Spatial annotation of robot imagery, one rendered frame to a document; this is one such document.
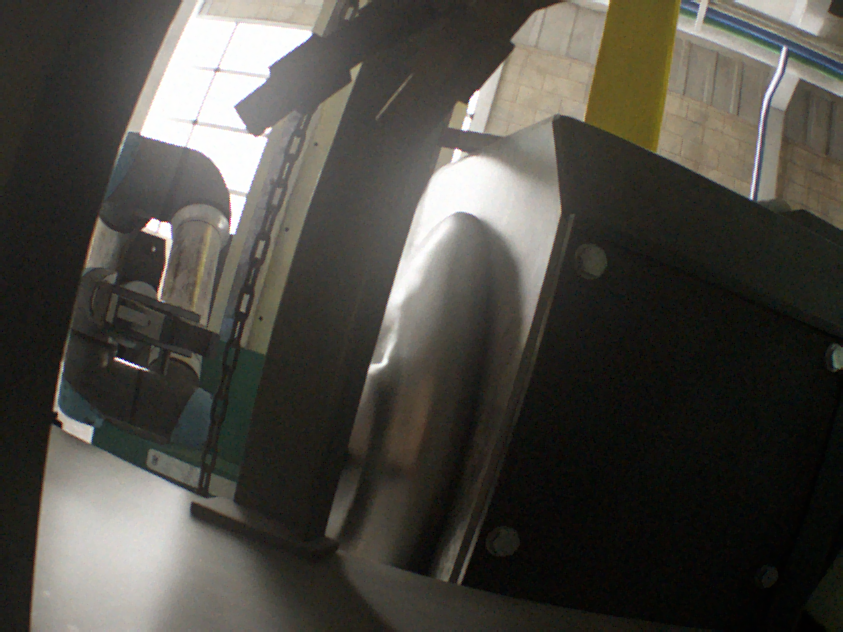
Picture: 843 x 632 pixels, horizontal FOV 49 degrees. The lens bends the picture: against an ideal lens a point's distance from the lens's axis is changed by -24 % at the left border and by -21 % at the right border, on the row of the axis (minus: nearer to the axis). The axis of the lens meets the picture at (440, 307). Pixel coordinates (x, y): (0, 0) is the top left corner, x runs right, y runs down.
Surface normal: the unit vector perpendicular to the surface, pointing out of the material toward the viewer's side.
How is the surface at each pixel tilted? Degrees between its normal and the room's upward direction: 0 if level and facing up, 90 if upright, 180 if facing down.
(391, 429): 89
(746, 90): 90
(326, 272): 90
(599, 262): 90
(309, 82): 99
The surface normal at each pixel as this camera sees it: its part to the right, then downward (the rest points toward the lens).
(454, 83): 0.32, 0.58
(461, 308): -0.84, -0.42
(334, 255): -0.11, -0.10
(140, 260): 0.64, 0.14
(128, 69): 0.95, 0.27
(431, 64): -0.48, 0.00
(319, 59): 0.31, 0.19
